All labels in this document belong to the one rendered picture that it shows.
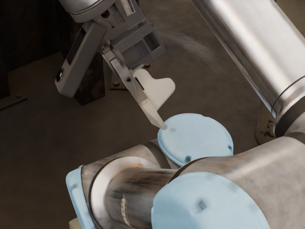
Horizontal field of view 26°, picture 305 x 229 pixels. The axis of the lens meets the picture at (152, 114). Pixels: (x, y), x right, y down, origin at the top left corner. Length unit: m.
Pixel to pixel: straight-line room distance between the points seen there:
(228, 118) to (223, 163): 1.26
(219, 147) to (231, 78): 0.99
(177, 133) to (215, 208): 0.46
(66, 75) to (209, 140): 0.24
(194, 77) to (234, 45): 1.25
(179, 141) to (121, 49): 0.16
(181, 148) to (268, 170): 0.41
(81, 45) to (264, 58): 0.32
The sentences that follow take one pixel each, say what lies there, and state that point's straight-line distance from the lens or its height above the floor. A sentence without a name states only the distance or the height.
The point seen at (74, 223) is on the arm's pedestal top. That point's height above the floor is 0.30.
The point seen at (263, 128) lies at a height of 0.07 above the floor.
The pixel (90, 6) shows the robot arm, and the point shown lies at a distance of 0.90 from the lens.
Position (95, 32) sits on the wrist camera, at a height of 0.74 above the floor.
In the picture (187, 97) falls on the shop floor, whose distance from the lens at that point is 1.90.
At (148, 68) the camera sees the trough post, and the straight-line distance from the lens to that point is 1.98.
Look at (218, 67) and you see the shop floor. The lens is 2.01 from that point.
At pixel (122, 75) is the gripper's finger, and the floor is 0.69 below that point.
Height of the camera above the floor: 1.31
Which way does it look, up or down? 45 degrees down
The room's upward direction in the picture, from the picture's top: straight up
